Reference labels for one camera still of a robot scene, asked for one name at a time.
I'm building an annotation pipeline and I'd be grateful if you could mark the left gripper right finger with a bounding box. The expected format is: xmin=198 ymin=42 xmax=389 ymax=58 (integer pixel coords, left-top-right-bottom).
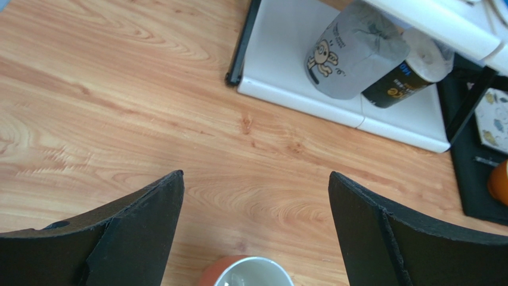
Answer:
xmin=328 ymin=172 xmax=507 ymax=285

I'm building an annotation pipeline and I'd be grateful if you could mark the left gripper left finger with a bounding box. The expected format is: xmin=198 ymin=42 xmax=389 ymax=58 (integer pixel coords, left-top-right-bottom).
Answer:
xmin=1 ymin=170 xmax=185 ymax=285

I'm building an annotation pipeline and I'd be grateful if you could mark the brown toilet roll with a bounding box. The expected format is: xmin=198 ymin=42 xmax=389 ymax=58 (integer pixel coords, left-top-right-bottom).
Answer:
xmin=362 ymin=29 xmax=455 ymax=108

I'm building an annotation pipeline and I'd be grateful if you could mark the grey toilet roll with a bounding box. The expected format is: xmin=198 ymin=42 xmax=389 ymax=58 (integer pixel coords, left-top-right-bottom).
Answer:
xmin=304 ymin=1 xmax=410 ymax=100

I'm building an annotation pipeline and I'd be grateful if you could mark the cream three-tier checkered shelf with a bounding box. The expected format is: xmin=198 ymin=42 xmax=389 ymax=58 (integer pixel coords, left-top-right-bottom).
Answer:
xmin=225 ymin=1 xmax=507 ymax=153

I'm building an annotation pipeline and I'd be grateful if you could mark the silver table knife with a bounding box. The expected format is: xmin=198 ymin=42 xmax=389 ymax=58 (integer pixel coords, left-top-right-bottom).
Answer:
xmin=473 ymin=156 xmax=500 ymax=167

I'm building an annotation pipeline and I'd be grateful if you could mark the white bowl orange outside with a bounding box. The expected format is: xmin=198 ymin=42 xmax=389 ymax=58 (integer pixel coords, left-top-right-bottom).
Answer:
xmin=487 ymin=160 xmax=508 ymax=206

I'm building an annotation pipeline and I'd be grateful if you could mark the square floral ceramic plate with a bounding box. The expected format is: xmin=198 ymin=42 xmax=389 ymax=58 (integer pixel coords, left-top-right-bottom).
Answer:
xmin=475 ymin=88 xmax=508 ymax=154

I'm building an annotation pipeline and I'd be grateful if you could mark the black cloth placemat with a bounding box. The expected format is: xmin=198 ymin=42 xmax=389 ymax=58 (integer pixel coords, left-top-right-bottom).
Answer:
xmin=437 ymin=54 xmax=507 ymax=225

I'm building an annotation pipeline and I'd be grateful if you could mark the white mug orange handle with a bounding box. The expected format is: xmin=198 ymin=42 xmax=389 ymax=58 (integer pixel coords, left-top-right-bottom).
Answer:
xmin=198 ymin=255 xmax=294 ymax=286

